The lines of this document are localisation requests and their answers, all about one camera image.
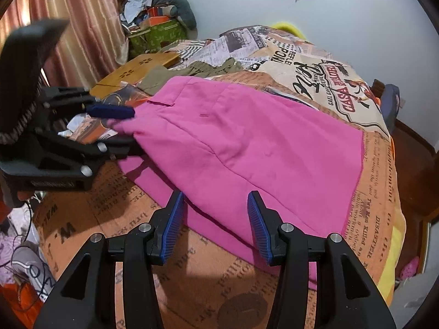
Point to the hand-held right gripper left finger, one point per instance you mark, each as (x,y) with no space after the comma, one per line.
(172,228)

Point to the pink pants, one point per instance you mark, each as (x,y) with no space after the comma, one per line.
(240,137)

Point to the pink striped curtain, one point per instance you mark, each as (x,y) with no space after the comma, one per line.
(85,13)

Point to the pink dotted slipper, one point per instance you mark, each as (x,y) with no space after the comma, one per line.
(410,267)

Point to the white crumpled cloth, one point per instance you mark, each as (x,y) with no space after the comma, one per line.
(73,125)

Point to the yellow foam tube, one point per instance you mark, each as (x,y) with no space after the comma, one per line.
(291,29)

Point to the grey plush pillow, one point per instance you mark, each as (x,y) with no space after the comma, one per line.
(187,13)

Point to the grey white printed cloth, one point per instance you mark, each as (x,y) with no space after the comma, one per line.
(32,267)

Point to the blue grey backpack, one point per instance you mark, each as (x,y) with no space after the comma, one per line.
(391,109)

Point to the wooden bed post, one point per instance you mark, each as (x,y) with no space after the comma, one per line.
(378,89)

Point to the orange cloth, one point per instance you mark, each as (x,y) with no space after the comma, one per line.
(17,305)

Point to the green patterned storage bag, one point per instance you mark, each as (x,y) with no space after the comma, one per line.
(161,36)

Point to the printed newspaper pattern blanket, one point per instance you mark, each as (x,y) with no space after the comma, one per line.
(377,219)

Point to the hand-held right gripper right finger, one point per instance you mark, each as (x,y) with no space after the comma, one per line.
(258,228)

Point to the wooden lap table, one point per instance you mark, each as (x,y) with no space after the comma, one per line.
(137,68)

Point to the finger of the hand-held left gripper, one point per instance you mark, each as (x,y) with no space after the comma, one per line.
(68,147)
(109,111)

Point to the orange box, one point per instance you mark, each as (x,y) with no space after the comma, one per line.
(161,15)

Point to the olive green garment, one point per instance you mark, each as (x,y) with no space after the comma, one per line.
(154,78)

